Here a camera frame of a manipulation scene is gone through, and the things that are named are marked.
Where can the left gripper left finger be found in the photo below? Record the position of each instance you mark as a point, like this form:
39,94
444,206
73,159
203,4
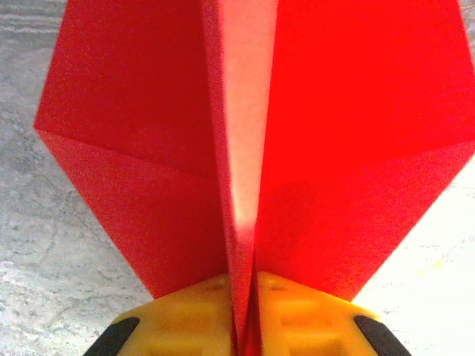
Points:
185,326

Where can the red paper sheet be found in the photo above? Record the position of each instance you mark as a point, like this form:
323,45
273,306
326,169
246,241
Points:
130,130

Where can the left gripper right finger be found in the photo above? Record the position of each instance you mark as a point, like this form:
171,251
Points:
308,326

